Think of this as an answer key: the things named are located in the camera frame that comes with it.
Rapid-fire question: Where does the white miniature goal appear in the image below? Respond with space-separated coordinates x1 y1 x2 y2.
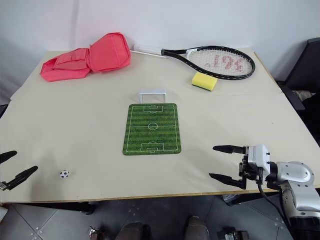
138 88 168 104

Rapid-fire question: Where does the dark rounded shape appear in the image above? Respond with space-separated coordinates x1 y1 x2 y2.
116 221 152 240
184 215 209 240

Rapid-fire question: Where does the green soccer field mat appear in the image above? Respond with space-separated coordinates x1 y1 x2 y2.
122 102 182 156

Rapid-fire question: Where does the black table leg frame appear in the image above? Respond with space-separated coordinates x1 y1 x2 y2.
13 200 96 216
221 192 270 206

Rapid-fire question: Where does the yellow sponge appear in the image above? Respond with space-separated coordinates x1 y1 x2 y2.
191 72 218 92

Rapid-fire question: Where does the small metal black device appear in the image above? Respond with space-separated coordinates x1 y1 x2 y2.
87 225 106 240
216 225 250 240

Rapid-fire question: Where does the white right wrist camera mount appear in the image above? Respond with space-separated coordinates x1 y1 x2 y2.
245 144 273 169

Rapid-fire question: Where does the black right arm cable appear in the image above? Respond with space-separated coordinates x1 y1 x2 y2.
256 179 295 227

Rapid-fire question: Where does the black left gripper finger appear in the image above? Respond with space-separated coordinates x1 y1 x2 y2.
0 150 18 165
4 165 39 192

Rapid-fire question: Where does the pink fabric bag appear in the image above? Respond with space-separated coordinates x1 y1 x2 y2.
40 31 132 83

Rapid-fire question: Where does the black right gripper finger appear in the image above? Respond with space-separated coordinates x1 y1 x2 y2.
208 172 246 190
212 144 248 155

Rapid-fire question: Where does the beige cloth on chair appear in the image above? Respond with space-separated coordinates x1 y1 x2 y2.
292 89 316 102

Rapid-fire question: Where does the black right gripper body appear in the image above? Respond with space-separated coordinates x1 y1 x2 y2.
238 154 264 183

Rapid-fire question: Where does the black tennis racket white handle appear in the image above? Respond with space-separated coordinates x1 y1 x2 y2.
129 43 257 81

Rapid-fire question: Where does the black chair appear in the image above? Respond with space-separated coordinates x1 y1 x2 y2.
274 37 320 148

